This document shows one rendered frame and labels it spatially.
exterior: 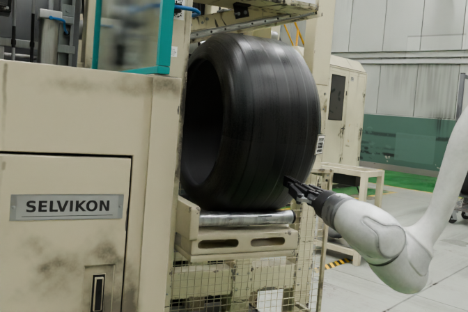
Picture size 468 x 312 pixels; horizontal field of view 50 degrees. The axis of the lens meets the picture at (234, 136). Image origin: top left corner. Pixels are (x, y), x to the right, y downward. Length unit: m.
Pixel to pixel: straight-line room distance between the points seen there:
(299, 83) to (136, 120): 0.81
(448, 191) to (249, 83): 0.57
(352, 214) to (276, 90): 0.44
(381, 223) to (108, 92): 0.65
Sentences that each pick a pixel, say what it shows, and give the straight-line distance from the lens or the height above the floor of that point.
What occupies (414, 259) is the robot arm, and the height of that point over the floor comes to 0.92.
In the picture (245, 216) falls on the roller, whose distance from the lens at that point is 1.54.
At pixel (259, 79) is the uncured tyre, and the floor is 1.32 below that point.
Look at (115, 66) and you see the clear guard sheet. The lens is 1.06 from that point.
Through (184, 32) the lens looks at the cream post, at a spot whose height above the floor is 1.44.
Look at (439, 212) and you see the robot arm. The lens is 1.29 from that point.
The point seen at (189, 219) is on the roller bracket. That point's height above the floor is 0.91.
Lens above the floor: 1.23
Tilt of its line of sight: 3 degrees down
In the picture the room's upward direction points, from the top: 5 degrees clockwise
